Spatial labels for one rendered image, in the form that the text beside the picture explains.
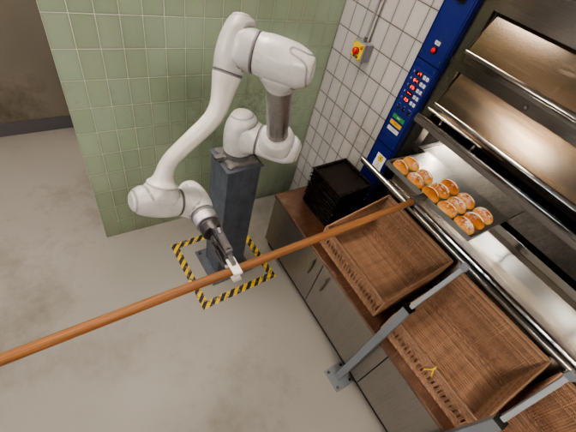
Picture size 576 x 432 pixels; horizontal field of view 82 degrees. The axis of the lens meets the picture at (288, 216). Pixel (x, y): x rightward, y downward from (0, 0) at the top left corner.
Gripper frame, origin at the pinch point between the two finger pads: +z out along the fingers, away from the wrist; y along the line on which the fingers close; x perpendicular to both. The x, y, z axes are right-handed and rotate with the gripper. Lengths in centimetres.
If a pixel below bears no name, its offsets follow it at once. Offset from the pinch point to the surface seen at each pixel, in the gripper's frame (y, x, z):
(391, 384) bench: 77, -72, 56
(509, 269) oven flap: 16, -128, 46
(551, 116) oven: -48, -128, 12
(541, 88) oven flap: -54, -126, 3
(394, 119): -6, -126, -50
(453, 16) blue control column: -61, -126, -48
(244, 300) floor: 120, -39, -37
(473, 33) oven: -59, -129, -36
